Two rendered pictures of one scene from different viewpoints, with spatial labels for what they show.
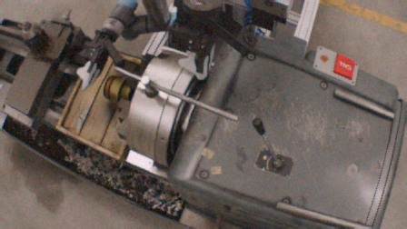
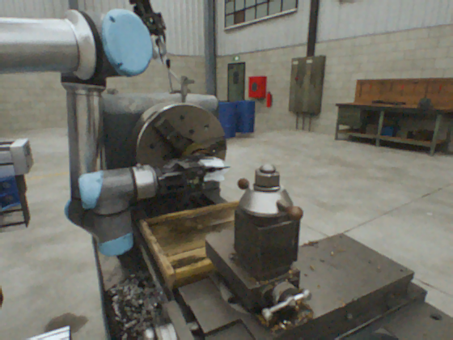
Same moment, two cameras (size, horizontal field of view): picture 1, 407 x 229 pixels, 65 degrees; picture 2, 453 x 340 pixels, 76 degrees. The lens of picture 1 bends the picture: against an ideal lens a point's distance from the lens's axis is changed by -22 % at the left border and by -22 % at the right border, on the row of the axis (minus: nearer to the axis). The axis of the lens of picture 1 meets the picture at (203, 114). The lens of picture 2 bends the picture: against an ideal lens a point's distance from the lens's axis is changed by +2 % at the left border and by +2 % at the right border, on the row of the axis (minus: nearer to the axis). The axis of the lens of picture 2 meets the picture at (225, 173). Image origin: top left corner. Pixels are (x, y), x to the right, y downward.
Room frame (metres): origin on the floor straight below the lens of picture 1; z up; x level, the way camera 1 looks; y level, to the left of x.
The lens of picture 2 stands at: (1.19, 0.74, 1.29)
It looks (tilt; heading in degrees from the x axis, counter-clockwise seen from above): 17 degrees down; 210
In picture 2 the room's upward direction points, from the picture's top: straight up
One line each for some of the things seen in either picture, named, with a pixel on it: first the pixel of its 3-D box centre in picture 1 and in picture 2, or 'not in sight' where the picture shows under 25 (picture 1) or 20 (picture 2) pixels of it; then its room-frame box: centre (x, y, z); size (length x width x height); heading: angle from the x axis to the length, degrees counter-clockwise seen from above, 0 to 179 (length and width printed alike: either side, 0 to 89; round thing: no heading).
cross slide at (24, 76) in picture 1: (38, 64); (292, 291); (0.77, 0.62, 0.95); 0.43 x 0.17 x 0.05; 148
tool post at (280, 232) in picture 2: (35, 38); (265, 234); (0.81, 0.59, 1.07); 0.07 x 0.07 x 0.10; 58
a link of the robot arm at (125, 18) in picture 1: (123, 12); (107, 189); (0.80, 0.21, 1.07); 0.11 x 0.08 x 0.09; 148
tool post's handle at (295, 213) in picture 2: not in sight; (289, 210); (0.85, 0.63, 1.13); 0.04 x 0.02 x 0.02; 58
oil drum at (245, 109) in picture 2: not in sight; (244, 116); (-6.39, -3.08, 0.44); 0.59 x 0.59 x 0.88
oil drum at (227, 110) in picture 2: not in sight; (225, 119); (-5.45, -3.19, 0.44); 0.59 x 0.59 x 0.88
